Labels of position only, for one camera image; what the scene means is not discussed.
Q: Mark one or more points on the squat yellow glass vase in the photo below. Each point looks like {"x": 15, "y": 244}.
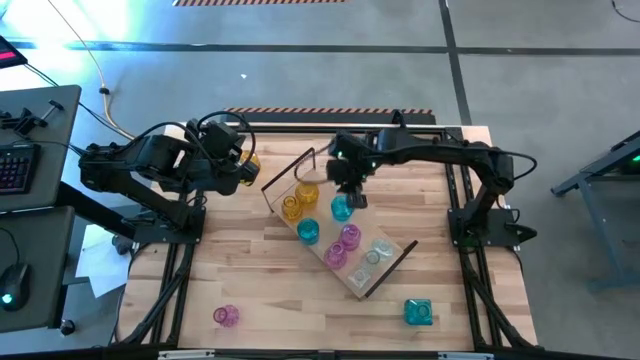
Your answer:
{"x": 306, "y": 192}

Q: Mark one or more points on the tall yellow ribbed glass vase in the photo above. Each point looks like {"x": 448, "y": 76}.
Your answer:
{"x": 291, "y": 207}

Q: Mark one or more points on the grey desk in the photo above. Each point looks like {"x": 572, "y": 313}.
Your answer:
{"x": 45, "y": 150}
{"x": 45, "y": 260}

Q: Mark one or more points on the grey desk leg frame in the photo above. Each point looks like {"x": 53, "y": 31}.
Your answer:
{"x": 612, "y": 283}

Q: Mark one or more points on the black keyboard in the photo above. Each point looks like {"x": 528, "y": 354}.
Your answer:
{"x": 17, "y": 170}

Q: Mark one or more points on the round clear ribbed glass vase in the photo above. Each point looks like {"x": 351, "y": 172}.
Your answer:
{"x": 372, "y": 257}

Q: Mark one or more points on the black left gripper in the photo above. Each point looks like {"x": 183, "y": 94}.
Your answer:
{"x": 220, "y": 177}

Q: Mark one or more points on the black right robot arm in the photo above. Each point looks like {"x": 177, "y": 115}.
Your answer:
{"x": 440, "y": 150}

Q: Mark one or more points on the black table clamp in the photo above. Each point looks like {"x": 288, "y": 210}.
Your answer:
{"x": 398, "y": 119}

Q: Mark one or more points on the black desk clamp mount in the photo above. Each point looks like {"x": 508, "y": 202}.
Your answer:
{"x": 25, "y": 122}

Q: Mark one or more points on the pink ribbed glass vase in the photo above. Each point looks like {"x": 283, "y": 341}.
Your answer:
{"x": 350, "y": 236}

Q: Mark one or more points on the wooden shelf with black legs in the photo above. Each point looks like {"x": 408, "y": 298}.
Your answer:
{"x": 372, "y": 227}

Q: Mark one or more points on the small clear glass vase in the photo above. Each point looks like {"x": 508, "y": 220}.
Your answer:
{"x": 383, "y": 247}

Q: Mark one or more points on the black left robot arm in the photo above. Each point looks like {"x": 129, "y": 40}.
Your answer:
{"x": 125, "y": 165}

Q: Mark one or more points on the tall pink glass vase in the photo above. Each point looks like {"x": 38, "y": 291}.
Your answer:
{"x": 335, "y": 255}

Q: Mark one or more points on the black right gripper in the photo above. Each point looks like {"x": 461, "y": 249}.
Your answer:
{"x": 352, "y": 160}

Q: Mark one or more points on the small teal glass vase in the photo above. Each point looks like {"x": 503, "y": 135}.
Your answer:
{"x": 340, "y": 210}

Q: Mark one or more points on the black hazard-striped floor mat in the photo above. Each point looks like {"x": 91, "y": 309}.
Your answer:
{"x": 325, "y": 116}

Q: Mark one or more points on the white bracket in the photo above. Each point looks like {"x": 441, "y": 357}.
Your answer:
{"x": 465, "y": 356}
{"x": 185, "y": 355}

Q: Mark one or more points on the black support beam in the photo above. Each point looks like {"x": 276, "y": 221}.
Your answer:
{"x": 90, "y": 210}

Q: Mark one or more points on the black device with red screen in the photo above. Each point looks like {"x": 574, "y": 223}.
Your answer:
{"x": 10, "y": 52}

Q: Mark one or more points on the black round knob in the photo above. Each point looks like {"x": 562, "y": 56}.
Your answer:
{"x": 67, "y": 327}

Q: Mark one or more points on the small yellow glass bottle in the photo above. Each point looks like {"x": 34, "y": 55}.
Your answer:
{"x": 251, "y": 162}

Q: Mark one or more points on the pink scalloped glass vase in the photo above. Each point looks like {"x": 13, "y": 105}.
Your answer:
{"x": 226, "y": 316}

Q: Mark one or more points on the tall teal glass bottle vase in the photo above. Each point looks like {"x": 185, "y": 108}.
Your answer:
{"x": 308, "y": 231}

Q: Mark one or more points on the white paper sheet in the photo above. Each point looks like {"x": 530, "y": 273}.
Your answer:
{"x": 100, "y": 260}

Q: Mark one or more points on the square teal glass vase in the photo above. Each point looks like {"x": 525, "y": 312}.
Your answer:
{"x": 418, "y": 312}

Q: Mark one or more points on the black computer mouse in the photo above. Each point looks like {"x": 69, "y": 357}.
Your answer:
{"x": 14, "y": 285}

